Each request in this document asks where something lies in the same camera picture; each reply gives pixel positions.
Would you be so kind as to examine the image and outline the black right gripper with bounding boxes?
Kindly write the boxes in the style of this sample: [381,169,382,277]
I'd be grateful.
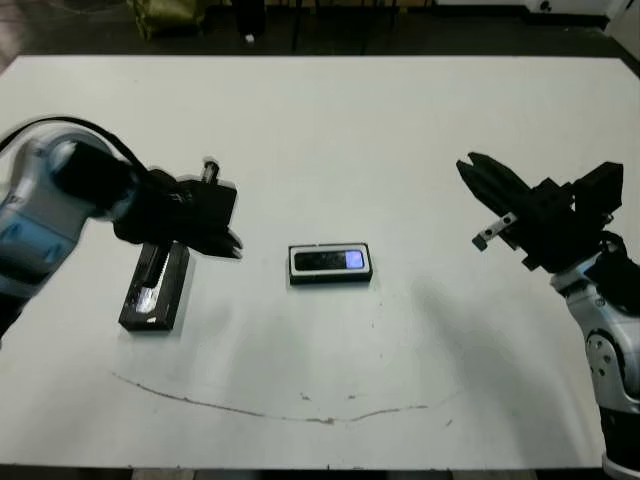
[455,152,621,274]

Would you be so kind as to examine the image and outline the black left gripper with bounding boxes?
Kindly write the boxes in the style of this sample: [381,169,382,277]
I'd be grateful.
[112,158,245,289]

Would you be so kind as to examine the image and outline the black box lid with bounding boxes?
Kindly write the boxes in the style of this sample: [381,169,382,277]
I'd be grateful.
[118,242,191,333]

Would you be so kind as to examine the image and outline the slim black camera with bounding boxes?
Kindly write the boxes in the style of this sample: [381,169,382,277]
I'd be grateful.
[293,249,365,271]

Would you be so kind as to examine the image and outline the black box with white insert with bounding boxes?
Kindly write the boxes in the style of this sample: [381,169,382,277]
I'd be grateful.
[287,242,374,287]

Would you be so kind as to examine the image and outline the white cabinet with black knob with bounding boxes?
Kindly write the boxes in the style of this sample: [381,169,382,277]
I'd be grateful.
[522,0,629,31]

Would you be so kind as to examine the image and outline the black metal chair legs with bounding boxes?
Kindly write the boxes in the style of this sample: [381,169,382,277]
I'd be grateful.
[289,0,399,55]

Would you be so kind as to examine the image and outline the olive green bag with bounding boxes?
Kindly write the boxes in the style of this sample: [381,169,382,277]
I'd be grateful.
[127,0,206,40]

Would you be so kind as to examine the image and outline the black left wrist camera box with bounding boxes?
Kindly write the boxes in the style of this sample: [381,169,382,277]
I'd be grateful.
[192,182,239,227]

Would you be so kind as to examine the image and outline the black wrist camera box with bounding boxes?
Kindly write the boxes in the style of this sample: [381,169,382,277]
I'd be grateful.
[192,182,239,227]
[572,162,625,217]

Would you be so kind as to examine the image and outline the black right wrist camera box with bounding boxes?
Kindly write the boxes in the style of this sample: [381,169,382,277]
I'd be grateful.
[572,162,625,217]

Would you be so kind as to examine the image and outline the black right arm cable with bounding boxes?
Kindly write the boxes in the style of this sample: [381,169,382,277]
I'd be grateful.
[597,229,634,261]

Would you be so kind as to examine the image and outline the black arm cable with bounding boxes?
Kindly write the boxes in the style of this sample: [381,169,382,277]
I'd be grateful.
[0,115,149,176]
[597,229,634,261]

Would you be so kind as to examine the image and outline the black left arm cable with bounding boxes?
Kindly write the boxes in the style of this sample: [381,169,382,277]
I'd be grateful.
[0,115,149,176]

